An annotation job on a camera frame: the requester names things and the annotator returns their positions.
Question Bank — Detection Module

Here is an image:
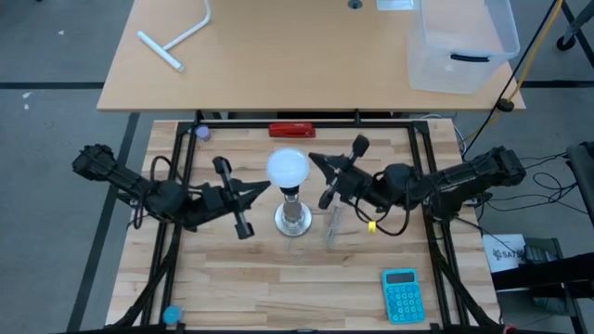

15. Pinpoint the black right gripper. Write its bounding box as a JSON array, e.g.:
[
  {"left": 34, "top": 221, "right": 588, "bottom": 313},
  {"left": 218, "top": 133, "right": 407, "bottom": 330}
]
[{"left": 308, "top": 134, "right": 380, "bottom": 211}]

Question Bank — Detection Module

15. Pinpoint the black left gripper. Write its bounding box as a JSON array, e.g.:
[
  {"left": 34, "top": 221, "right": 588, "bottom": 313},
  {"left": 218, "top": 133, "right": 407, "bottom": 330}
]
[{"left": 185, "top": 156, "right": 272, "bottom": 241}]

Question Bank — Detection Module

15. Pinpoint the white lightbulb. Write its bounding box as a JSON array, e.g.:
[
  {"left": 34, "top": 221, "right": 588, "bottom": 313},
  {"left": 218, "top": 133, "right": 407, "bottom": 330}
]
[{"left": 265, "top": 147, "right": 311, "bottom": 189}]

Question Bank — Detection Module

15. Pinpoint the silver table lamp base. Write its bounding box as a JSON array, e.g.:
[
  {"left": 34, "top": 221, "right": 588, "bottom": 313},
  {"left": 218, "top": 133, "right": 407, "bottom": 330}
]
[{"left": 273, "top": 183, "right": 313, "bottom": 238}]

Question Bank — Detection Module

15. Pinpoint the red stapler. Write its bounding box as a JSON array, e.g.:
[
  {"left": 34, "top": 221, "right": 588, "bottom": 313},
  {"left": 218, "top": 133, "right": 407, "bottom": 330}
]
[{"left": 267, "top": 122, "right": 316, "bottom": 139}]

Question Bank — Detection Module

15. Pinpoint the beige desk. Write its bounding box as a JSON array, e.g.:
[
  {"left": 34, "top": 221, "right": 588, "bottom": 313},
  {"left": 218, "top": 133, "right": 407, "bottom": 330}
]
[{"left": 96, "top": 0, "right": 527, "bottom": 112}]

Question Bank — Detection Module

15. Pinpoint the small blue round cap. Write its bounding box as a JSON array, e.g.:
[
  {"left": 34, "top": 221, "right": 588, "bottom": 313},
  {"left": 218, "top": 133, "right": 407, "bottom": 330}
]
[{"left": 161, "top": 305, "right": 185, "bottom": 326}]

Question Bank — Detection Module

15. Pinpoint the blue calculator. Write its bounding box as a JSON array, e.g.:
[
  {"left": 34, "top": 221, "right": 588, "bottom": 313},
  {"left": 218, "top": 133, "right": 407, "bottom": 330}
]
[{"left": 381, "top": 267, "right": 427, "bottom": 325}]

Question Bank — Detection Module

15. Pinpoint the clear plastic storage bin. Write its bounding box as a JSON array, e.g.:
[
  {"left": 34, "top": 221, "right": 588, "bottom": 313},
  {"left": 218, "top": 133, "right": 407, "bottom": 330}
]
[{"left": 406, "top": 0, "right": 521, "bottom": 96}]

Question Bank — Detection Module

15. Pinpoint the white sheet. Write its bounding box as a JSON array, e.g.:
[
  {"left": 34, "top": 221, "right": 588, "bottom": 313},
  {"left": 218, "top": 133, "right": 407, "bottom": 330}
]
[{"left": 375, "top": 0, "right": 415, "bottom": 12}]

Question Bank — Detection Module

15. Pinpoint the white printed box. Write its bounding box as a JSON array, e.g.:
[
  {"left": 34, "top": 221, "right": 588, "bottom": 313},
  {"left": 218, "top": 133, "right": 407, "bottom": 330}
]
[{"left": 481, "top": 233, "right": 528, "bottom": 274}]

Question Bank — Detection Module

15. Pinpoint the black side cart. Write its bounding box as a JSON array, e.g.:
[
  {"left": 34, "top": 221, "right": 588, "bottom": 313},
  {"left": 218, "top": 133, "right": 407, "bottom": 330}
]
[{"left": 490, "top": 236, "right": 594, "bottom": 334}]

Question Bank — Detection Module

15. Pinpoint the black rolling stand leg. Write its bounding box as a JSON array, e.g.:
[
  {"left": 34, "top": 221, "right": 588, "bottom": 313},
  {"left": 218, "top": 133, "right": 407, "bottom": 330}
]
[{"left": 555, "top": 0, "right": 594, "bottom": 52}]

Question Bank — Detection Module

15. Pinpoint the clear lamp power cord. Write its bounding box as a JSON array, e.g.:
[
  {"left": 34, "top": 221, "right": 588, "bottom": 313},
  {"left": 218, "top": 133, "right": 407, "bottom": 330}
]
[{"left": 286, "top": 203, "right": 354, "bottom": 257}]

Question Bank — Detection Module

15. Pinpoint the black aluminium table frame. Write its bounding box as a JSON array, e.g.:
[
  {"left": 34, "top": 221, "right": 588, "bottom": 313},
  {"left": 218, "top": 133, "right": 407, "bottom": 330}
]
[{"left": 110, "top": 109, "right": 500, "bottom": 334}]

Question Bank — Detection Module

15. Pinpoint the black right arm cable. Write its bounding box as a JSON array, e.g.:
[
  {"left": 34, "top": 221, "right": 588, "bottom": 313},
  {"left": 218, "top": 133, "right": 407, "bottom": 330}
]
[{"left": 355, "top": 171, "right": 414, "bottom": 238}]

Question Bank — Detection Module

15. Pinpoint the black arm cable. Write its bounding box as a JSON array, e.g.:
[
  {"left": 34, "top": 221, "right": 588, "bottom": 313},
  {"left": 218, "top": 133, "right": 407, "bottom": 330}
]
[
  {"left": 148, "top": 155, "right": 187, "bottom": 187},
  {"left": 355, "top": 171, "right": 414, "bottom": 238}
]

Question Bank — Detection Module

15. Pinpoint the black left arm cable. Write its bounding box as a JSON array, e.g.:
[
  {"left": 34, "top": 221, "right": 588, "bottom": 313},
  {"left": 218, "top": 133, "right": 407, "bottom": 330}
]
[{"left": 148, "top": 155, "right": 187, "bottom": 187}]

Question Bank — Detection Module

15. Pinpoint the black hanging cable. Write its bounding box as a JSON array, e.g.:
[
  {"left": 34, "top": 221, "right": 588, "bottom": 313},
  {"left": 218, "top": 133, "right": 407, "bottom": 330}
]
[{"left": 461, "top": 0, "right": 561, "bottom": 159}]

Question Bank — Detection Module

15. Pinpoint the yellow hanging cable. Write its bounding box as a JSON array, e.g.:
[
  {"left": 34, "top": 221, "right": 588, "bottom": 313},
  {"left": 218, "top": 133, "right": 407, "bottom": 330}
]
[{"left": 463, "top": 0, "right": 565, "bottom": 145}]

